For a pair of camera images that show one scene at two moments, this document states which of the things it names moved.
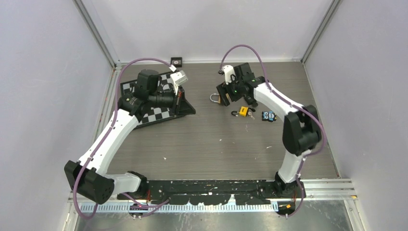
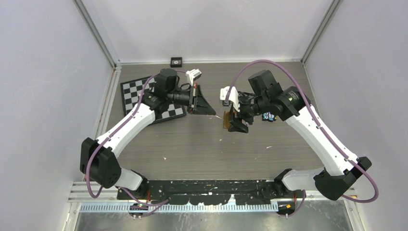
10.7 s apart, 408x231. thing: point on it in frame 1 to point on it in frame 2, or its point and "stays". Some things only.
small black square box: (176, 61) stays
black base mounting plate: (208, 191) stays
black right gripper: (222, 90) to (248, 120)
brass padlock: (218, 101) to (226, 123)
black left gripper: (183, 107) to (197, 104)
